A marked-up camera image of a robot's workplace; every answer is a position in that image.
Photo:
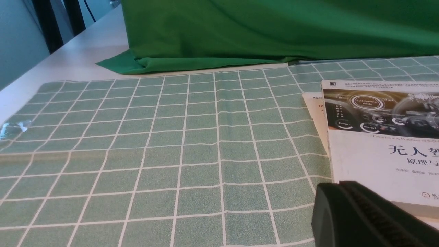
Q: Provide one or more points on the black vertical stand posts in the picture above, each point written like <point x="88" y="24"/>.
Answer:
<point x="46" y="17"/>

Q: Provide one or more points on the green checkered tablecloth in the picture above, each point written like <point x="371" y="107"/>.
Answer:
<point x="198" y="160"/>

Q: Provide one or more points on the cream book underneath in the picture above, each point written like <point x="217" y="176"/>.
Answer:
<point x="315" y="105"/>

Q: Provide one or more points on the green fabric backdrop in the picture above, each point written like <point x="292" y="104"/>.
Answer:
<point x="184" y="35"/>

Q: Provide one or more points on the white self-driving textbook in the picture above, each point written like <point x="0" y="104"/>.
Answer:
<point x="385" y="135"/>

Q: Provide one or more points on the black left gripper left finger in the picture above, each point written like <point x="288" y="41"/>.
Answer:
<point x="336" y="222"/>

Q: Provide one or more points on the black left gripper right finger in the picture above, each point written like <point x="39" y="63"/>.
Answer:
<point x="397" y="227"/>

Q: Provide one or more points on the clear tape piece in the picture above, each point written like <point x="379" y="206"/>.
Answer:
<point x="10" y="130"/>

